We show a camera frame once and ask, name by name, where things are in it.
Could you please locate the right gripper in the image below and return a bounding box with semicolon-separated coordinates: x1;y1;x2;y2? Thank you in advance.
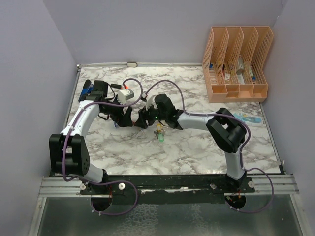
134;102;167;129

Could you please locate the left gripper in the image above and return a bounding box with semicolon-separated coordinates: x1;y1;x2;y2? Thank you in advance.
101;94;133;127

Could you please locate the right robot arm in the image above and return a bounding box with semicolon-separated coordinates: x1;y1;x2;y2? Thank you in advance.
134;94;251;192

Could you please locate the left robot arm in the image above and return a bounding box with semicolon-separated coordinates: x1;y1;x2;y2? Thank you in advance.
49;80;134;194

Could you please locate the yellow tag key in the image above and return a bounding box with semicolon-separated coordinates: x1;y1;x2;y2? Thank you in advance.
157;123;163;133

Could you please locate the green tag key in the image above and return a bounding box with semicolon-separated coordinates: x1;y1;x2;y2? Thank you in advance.
154;130;164;142

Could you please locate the orange black highlighter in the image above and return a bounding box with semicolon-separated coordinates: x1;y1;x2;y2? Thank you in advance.
110;84;128;89

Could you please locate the blue stapler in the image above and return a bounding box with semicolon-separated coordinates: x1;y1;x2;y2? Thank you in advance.
78;79;94;102

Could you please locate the white table edge clip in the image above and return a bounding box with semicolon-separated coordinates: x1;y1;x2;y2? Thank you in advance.
126;62;138;68

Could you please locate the peach plastic file organizer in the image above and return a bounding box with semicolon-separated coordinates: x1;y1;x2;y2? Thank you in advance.
202;26;273;103

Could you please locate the light blue packaged item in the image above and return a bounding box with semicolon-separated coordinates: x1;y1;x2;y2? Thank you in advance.
233;113;263;127

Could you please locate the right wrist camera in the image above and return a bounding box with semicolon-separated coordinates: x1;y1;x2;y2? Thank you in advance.
145;96;154;111

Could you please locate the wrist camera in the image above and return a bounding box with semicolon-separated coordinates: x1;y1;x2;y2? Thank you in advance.
145;96;154;111
117;89;134;105

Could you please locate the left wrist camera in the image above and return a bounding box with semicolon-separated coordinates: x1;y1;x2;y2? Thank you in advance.
117;89;134;105

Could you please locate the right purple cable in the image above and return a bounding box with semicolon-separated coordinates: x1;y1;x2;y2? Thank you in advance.
141;80;275;214

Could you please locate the purple cable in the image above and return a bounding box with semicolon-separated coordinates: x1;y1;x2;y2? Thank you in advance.
61;78;144;216
141;80;275;214

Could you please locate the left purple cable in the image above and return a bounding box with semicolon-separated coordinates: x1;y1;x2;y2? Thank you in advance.
61;78;144;216

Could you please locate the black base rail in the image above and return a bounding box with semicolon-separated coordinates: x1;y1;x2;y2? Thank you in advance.
80;174;255;205

